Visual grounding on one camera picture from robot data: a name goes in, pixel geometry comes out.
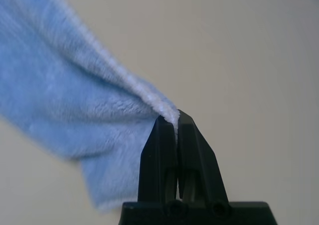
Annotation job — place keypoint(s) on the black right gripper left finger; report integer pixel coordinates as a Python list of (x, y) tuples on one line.
[(158, 160)]

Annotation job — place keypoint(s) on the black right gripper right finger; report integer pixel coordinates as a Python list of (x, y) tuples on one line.
[(197, 160)]

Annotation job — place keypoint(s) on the light blue terry towel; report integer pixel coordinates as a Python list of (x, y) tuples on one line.
[(62, 85)]

